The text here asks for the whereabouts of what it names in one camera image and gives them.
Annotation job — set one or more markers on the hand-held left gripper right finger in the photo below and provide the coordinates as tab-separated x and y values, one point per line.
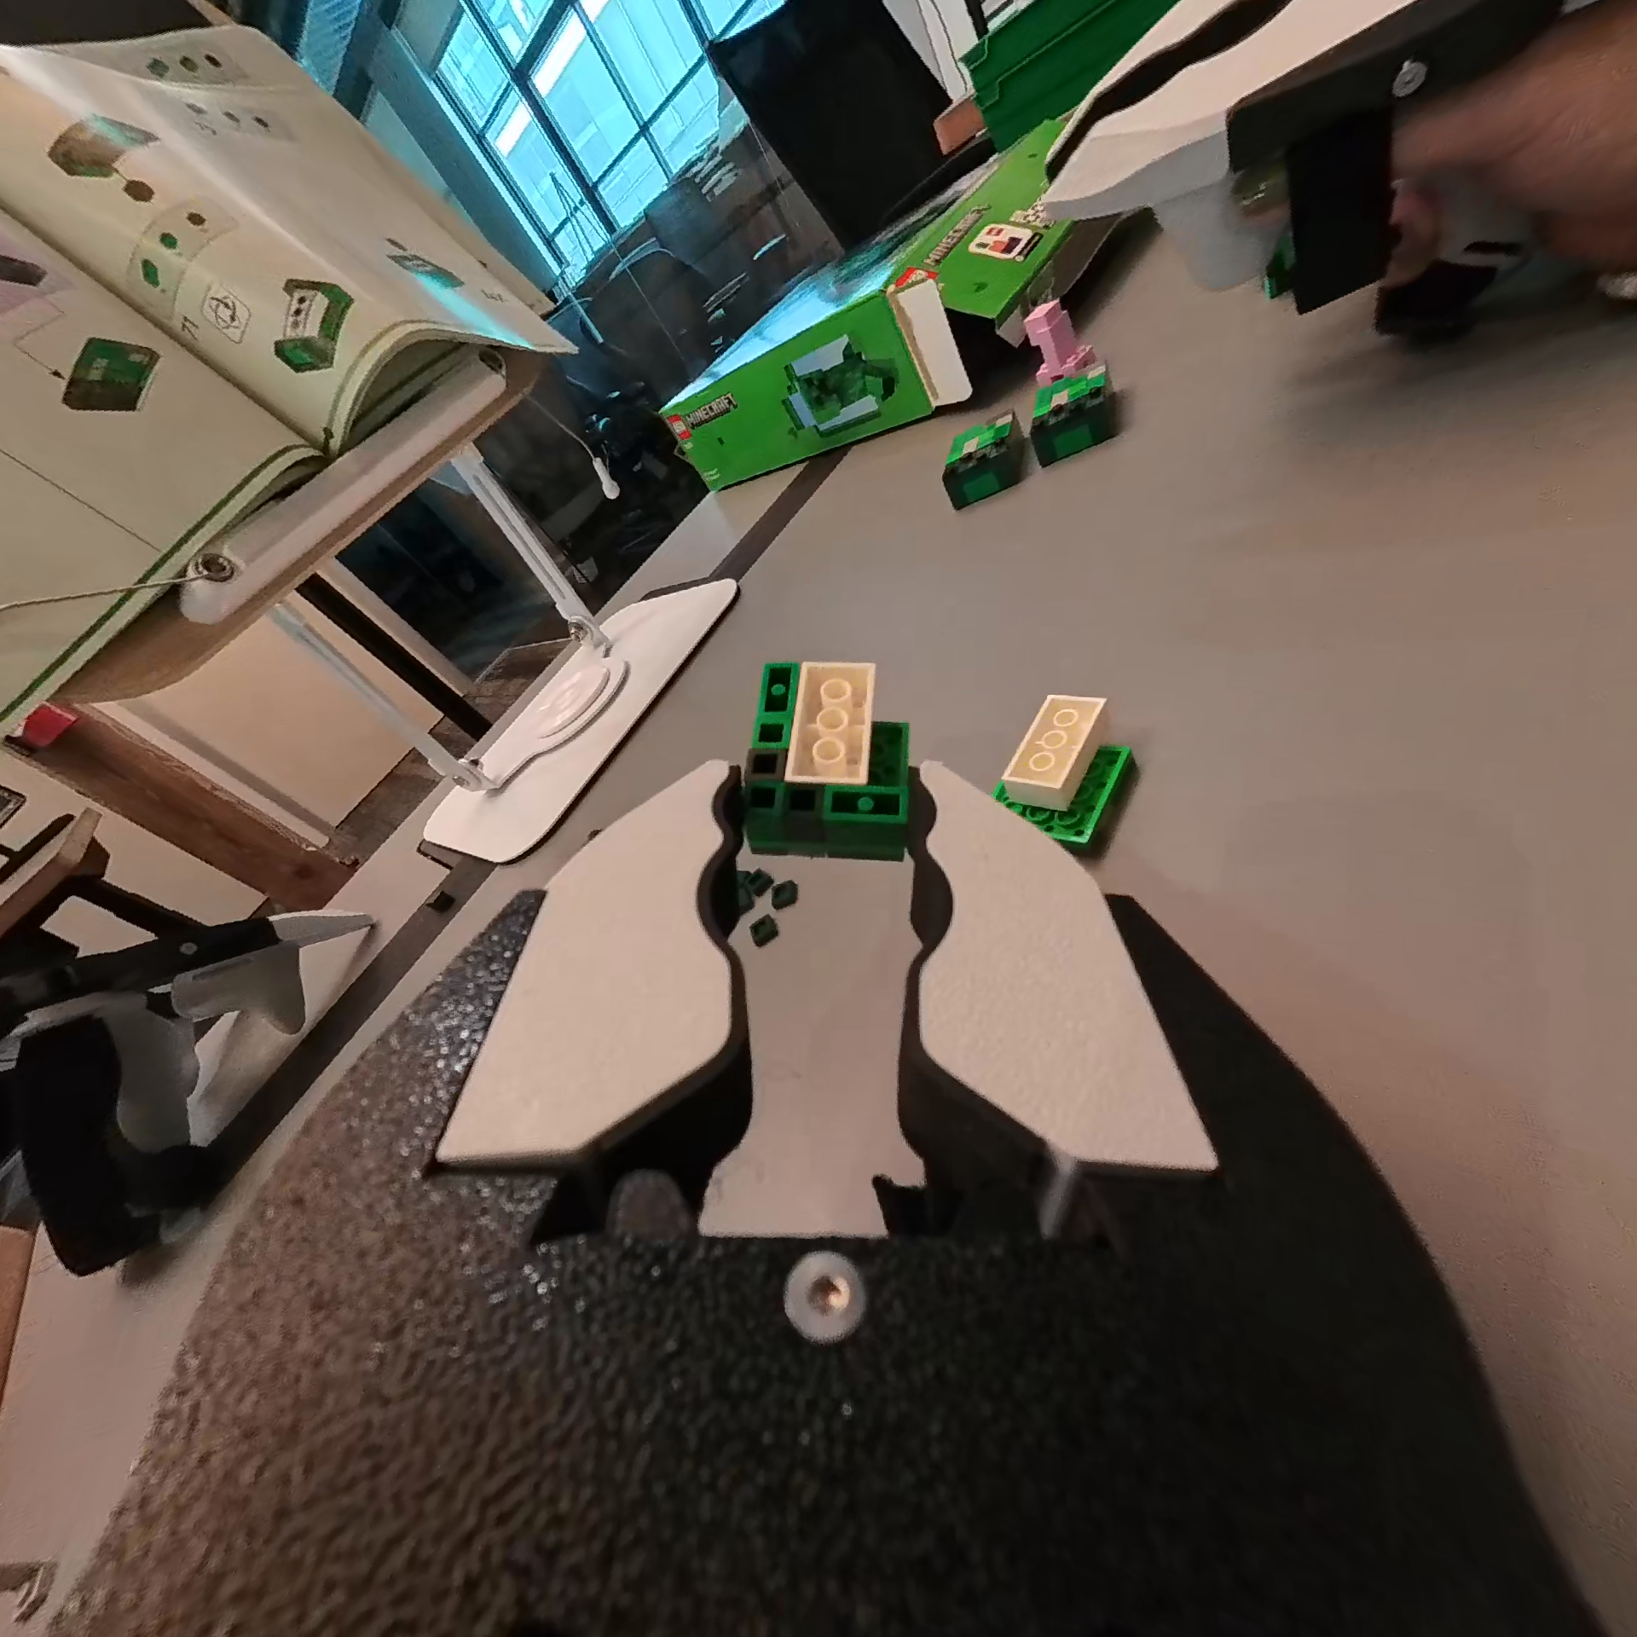
1048	1010

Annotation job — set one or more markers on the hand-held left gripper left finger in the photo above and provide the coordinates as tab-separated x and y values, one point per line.
600	1010

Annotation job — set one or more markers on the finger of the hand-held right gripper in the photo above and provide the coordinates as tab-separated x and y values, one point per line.
1278	20
1149	166

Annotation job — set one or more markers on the green lego assembly white brick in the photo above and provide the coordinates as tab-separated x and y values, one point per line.
830	735

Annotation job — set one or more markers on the opened green lego box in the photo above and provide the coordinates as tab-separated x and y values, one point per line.
1009	216

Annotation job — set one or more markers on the scattered dark green lego pieces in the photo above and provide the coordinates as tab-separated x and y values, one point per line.
764	932

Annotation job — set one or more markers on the pink lego pig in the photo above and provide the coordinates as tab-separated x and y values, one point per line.
1054	339

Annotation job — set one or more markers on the open lego instruction booklet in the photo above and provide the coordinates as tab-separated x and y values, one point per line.
191	320

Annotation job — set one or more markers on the person's right hand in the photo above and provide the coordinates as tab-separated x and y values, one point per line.
1533	154

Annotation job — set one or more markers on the green plastic crate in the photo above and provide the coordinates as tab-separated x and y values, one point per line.
1048	64

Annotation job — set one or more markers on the book stand with white base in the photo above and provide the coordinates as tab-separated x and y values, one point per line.
614	715

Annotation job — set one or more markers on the black monitor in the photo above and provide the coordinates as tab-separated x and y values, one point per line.
830	115

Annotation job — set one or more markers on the spare hand-held gripper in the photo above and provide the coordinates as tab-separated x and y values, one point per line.
241	990

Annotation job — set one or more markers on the small red box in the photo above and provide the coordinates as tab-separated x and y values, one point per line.
45	729

